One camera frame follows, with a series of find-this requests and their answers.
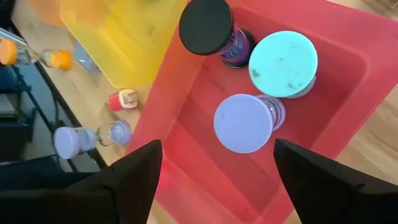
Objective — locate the orange-capped sand hourglass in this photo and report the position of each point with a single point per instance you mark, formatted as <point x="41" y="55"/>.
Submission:
<point x="62" y="59"/>

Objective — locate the blue-grey wall charger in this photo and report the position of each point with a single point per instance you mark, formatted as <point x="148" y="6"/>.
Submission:
<point x="84" y="57"/>

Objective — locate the teal-capped sand hourglass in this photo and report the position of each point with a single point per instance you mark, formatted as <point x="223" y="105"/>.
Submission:
<point x="283" y="62"/>

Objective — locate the yellow translucent plastic bin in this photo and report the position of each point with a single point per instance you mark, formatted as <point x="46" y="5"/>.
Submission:
<point x="124" y="46"/>

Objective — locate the red white USB charger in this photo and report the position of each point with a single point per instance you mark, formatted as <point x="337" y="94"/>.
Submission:
<point x="116" y="102"/>

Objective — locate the black-capped purple hourglass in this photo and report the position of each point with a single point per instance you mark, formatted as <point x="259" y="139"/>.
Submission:
<point x="205" y="28"/>

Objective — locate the orange translucent plastic bin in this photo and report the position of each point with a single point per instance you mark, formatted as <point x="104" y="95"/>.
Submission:
<point x="46" y="12"/>

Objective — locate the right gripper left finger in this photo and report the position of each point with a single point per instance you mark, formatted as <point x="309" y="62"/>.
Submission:
<point x="136" y="186"/>

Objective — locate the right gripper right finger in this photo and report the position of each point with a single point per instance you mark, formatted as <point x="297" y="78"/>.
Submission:
<point x="326" y="193"/>

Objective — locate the red translucent plastic bin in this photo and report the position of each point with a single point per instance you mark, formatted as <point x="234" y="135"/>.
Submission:
<point x="342" y="62"/>

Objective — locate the lavender sand hourglass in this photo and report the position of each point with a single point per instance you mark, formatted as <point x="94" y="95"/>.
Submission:
<point x="242" y="124"/>
<point x="65" y="143"/>

